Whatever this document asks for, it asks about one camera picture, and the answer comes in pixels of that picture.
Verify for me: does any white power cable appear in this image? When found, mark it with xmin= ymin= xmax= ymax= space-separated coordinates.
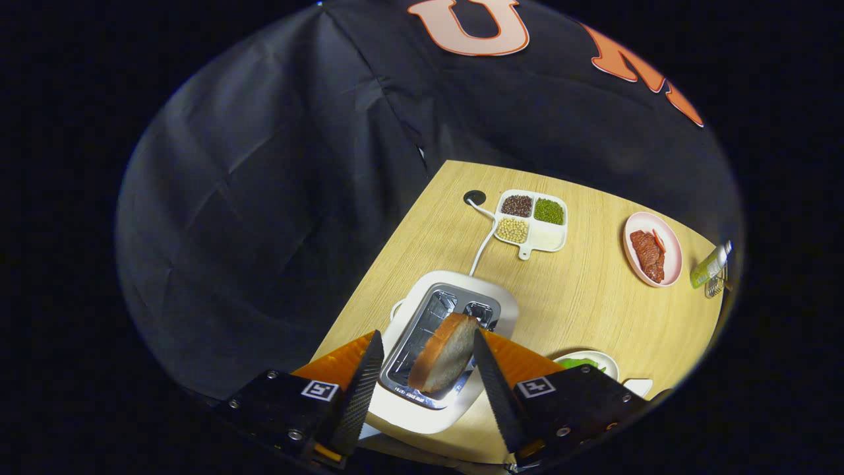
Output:
xmin=467 ymin=200 xmax=498 ymax=276

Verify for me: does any white round plate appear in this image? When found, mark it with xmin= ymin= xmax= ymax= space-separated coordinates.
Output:
xmin=553 ymin=350 xmax=620 ymax=383

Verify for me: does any white divided bean dish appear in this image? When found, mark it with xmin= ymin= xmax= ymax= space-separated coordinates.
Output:
xmin=493 ymin=189 xmax=569 ymax=261

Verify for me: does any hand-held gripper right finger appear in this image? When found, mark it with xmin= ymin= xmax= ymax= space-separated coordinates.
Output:
xmin=473 ymin=329 xmax=660 ymax=472

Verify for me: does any white toaster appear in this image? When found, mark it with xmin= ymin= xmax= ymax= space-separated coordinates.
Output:
xmin=366 ymin=270 xmax=520 ymax=435

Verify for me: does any green bottle with silver cap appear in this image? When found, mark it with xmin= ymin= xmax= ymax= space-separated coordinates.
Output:
xmin=690 ymin=241 xmax=733 ymax=290

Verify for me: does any brown meat piece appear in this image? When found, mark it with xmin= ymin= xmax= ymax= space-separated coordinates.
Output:
xmin=630 ymin=230 xmax=660 ymax=261
xmin=640 ymin=254 xmax=667 ymax=284

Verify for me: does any toasted bread slice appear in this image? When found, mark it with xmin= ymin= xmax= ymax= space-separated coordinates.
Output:
xmin=407 ymin=313 xmax=480 ymax=395

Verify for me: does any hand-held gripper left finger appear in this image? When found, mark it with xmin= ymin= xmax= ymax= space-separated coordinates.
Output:
xmin=221 ymin=330 xmax=385 ymax=470

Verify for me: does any pink plate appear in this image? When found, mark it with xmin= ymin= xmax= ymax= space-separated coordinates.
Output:
xmin=623 ymin=211 xmax=683 ymax=288

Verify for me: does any metal wire basket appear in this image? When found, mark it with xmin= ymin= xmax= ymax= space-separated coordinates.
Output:
xmin=704 ymin=264 xmax=729 ymax=299

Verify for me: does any black backdrop cloth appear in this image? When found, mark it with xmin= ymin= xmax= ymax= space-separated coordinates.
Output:
xmin=115 ymin=0 xmax=746 ymax=403

